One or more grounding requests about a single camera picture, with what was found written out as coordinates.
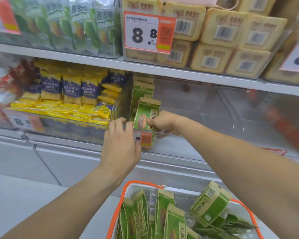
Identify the person's right hand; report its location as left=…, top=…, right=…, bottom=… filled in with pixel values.
left=147, top=111, right=188, bottom=135

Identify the person's left hand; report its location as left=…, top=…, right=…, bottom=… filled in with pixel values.
left=100, top=118, right=142, bottom=183

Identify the green snack packet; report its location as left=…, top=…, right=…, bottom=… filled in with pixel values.
left=130, top=81, right=155, bottom=115
left=134, top=97, right=161, bottom=132

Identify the clear plastic shelf bin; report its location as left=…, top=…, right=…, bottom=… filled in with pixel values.
left=111, top=73, right=242, bottom=153

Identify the person's left forearm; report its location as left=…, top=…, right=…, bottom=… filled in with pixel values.
left=0, top=164, right=133, bottom=239

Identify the person's right forearm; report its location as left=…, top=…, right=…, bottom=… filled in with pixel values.
left=176, top=117, right=299, bottom=239

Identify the small orange white price tag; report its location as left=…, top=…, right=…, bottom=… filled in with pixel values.
left=133, top=130, right=154, bottom=149

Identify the white metal shelf board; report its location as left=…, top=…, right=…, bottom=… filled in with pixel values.
left=0, top=42, right=299, bottom=98
left=0, top=127, right=299, bottom=172

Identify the clear bin with yellow packets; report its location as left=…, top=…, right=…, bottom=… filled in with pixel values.
left=1, top=72, right=133, bottom=145

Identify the pile of yellow blue packets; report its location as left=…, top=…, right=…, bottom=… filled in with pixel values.
left=10, top=60, right=130, bottom=126

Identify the white shelf base panel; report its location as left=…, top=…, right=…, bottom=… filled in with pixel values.
left=0, top=139, right=222, bottom=191

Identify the large orange white price tag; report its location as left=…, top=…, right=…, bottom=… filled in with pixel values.
left=124, top=11, right=177, bottom=55

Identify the pile of green packets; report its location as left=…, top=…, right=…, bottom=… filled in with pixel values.
left=115, top=181, right=259, bottom=239

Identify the clear bin with red packets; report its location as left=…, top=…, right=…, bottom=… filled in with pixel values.
left=218, top=86, right=299, bottom=159

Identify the stack of beige cracker packets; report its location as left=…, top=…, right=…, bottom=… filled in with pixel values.
left=122, top=0, right=289, bottom=79
left=263, top=0, right=299, bottom=86

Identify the row of green white packets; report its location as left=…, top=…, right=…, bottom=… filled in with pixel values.
left=9, top=0, right=122, bottom=56

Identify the red shelf edge label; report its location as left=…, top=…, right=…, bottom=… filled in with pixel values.
left=260, top=147, right=288, bottom=157

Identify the pile of red snack packets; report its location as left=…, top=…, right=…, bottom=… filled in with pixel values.
left=0, top=53, right=40, bottom=110

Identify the clear bin with beige packets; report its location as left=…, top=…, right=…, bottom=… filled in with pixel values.
left=120, top=0, right=298, bottom=80

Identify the clear bin with green packets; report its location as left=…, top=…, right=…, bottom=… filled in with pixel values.
left=0, top=0, right=123, bottom=59

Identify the white basket with orange handle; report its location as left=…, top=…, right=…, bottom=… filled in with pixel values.
left=106, top=181, right=265, bottom=239

